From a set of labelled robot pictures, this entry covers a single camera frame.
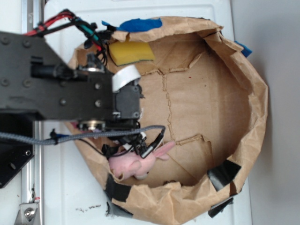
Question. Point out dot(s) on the blue tape right piece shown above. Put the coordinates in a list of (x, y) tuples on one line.
[(246, 51)]

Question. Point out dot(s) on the black tape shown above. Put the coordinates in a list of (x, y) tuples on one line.
[(115, 190), (224, 174)]

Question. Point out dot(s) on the white plastic tray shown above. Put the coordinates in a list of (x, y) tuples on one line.
[(72, 196)]

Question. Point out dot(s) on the black tape lower left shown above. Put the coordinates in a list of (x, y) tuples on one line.
[(115, 190)]

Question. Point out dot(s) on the black tape lower right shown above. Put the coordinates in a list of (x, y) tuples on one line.
[(224, 174)]

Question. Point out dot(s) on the yellow green sponge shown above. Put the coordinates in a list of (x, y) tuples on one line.
[(123, 53)]

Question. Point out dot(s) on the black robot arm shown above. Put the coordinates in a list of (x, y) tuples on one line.
[(36, 82)]

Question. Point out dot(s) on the aluminium extrusion rail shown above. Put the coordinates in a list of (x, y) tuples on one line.
[(32, 11)]

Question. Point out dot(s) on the metal corner bracket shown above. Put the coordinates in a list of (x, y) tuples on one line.
[(28, 214)]

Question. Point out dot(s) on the blue tape top piece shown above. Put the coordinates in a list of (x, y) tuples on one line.
[(139, 25)]

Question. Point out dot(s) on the pink plush bunny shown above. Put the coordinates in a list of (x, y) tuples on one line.
[(131, 164)]

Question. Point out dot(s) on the blue tape piece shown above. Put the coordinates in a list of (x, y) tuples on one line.
[(139, 25), (246, 51)]

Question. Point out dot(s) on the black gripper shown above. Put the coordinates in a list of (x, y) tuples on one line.
[(127, 108)]

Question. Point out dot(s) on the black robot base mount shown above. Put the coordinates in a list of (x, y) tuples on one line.
[(14, 155)]

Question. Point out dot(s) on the brown paper bag bin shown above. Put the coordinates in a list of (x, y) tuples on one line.
[(213, 104)]

